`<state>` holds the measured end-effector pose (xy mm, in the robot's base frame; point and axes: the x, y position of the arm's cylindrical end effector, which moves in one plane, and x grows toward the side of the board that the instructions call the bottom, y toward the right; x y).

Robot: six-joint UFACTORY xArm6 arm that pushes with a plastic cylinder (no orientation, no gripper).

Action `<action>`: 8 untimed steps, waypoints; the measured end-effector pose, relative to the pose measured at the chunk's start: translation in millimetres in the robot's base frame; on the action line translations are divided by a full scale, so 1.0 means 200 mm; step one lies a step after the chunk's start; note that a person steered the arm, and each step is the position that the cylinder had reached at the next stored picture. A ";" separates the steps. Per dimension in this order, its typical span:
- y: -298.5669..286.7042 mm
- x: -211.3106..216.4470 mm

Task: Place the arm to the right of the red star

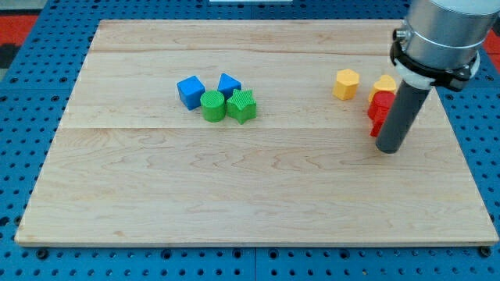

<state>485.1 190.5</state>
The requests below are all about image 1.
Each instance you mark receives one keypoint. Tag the yellow heart block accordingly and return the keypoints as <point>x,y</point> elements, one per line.
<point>385,83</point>

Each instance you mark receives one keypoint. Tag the red star block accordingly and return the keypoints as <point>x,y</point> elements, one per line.
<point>378,118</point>

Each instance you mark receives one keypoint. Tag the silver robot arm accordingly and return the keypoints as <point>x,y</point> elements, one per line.
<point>438,43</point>

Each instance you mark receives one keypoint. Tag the blue cube block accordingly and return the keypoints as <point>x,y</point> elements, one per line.
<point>190,91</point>

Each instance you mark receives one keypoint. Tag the blue triangle block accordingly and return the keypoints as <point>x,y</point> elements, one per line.
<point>227,84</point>

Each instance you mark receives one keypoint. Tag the green cylinder block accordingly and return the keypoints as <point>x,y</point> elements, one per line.
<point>213,105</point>

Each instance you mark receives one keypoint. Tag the yellow hexagon block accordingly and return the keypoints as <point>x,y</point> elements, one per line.
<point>346,84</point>

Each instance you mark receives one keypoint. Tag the green star block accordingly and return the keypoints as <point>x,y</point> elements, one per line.
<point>242,106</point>

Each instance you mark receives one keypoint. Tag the red round block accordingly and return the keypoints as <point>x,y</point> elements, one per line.
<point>380,100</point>

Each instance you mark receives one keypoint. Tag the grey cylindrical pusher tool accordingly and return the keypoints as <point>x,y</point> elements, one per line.
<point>403,112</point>

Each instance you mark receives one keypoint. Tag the wooden board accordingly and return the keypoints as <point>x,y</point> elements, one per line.
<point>131,166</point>

